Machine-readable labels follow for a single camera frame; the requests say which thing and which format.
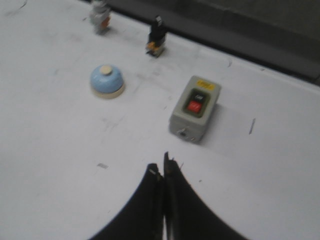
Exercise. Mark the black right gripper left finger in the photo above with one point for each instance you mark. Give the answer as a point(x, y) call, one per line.
point(142, 217)

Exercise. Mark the grey stone counter ledge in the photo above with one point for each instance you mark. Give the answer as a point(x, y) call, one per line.
point(280, 34)

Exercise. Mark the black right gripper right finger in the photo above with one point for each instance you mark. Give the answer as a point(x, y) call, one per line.
point(187, 217)

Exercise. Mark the blue service bell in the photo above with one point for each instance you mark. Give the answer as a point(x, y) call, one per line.
point(106, 81)

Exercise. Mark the green pilot lamp switch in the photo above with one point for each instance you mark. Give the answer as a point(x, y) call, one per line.
point(100, 15)

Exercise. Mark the grey on off switch box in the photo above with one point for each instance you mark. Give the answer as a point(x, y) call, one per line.
point(191, 115)

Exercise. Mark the black selector switch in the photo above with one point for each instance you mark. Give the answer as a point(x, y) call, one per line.
point(156, 38)

